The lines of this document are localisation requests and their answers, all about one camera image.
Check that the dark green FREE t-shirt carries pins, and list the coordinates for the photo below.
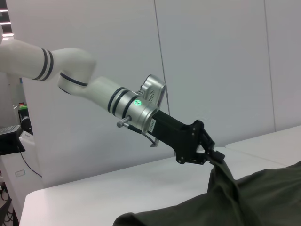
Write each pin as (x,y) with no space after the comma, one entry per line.
(258,200)

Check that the black equipment on stand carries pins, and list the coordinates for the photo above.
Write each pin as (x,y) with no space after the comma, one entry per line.
(10,139)

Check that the dark panel with light stripes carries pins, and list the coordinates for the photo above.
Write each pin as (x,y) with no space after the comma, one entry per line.
(5,21)

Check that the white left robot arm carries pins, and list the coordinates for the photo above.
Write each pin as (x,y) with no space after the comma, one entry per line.
(70,61)

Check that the small white box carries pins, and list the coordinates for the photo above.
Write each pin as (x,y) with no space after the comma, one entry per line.
(27,139)

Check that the white equipment cabinet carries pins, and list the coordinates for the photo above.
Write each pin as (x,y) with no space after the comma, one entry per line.
(21,188)

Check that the black box device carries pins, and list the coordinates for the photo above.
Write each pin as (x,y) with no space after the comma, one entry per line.
(25,120)

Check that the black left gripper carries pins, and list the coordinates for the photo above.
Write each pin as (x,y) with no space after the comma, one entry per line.
(178,139)

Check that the green and red button box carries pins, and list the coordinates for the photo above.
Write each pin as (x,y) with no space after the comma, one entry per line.
(23,106)

